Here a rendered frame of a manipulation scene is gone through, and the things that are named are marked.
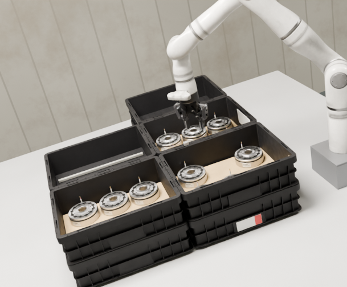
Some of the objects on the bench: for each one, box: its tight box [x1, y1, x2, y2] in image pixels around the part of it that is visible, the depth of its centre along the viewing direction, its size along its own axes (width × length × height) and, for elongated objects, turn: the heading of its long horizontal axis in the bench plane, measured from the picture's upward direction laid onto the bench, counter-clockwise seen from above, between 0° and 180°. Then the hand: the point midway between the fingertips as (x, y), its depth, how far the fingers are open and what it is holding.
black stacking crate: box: [65, 220, 193, 287], centre depth 175 cm, size 40×30×12 cm
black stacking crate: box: [182, 181, 301, 248], centre depth 182 cm, size 40×30×12 cm
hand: (194, 125), depth 194 cm, fingers open, 5 cm apart
